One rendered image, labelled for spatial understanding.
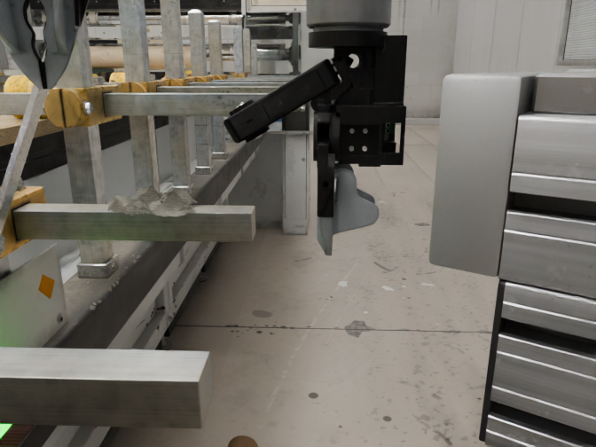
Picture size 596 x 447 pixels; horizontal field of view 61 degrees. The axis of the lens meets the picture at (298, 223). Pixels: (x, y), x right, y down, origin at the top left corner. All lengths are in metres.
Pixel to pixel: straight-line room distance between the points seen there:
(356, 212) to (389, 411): 1.22
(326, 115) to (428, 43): 9.02
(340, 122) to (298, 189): 2.62
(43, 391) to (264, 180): 2.94
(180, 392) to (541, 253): 0.19
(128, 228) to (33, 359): 0.24
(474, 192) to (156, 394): 0.19
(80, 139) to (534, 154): 0.63
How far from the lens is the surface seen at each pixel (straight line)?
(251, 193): 3.23
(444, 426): 1.65
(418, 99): 9.46
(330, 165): 0.45
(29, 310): 0.61
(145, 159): 1.00
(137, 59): 0.99
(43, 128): 1.08
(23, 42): 0.47
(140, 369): 0.30
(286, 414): 1.63
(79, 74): 0.75
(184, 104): 0.75
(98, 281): 0.79
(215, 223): 0.51
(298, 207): 3.10
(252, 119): 0.48
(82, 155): 0.76
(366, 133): 0.47
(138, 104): 0.77
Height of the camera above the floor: 1.00
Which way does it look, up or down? 17 degrees down
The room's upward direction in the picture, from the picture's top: straight up
